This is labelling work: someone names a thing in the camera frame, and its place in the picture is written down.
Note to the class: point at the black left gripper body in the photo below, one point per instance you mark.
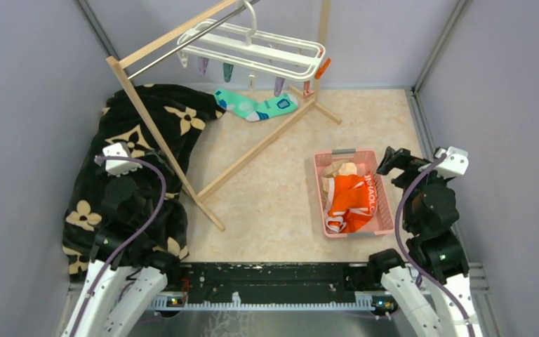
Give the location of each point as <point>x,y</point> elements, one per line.
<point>158,163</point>

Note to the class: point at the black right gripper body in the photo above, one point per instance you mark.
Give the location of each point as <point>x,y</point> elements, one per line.
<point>410,163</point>

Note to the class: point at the orange underwear white trim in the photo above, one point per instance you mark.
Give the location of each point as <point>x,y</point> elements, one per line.
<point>351,202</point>

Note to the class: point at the pink perforated plastic basket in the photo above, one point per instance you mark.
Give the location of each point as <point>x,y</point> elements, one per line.
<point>366,162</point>

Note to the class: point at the wooden drying rack frame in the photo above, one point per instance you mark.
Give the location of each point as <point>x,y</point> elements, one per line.
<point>223,11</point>

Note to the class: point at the white plastic clip hanger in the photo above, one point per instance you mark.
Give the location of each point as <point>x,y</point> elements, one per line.
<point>253,49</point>

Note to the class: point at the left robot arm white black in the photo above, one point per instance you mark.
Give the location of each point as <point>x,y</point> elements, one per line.
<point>124,234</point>

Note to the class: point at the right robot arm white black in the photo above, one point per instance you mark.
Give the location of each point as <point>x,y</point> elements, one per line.
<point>428,276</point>

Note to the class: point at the black floral blanket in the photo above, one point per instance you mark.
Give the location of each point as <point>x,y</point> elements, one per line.
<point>181,114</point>

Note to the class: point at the beige cloth in basket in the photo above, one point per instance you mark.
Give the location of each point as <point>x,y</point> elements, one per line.
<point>337,168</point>

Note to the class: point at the white clothes peg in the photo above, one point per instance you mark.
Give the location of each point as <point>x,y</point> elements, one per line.
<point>183,58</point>
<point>251,82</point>

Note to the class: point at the green patterned sock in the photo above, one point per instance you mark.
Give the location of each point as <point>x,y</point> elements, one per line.
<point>252,110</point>

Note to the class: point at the teal clothes peg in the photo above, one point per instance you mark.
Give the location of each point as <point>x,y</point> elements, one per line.
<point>227,70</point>

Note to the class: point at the salmon pink clothes peg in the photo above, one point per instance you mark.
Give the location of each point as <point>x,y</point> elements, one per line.
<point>307,91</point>

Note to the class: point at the orange clothes peg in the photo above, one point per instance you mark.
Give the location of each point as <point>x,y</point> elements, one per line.
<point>321,70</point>

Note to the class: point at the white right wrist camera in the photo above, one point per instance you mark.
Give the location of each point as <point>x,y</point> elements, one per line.
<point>454,164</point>

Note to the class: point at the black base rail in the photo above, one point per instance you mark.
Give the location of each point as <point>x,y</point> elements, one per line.
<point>275,287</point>

